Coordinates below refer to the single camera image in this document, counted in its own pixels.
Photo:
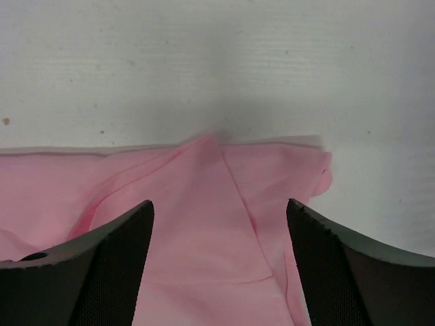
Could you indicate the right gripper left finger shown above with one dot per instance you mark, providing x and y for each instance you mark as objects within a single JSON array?
[{"x": 93, "y": 279}]

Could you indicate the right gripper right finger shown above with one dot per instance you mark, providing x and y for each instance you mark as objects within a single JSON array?
[{"x": 350, "y": 279}]

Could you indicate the pink t shirt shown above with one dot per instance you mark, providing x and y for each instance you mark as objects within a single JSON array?
[{"x": 220, "y": 252}]

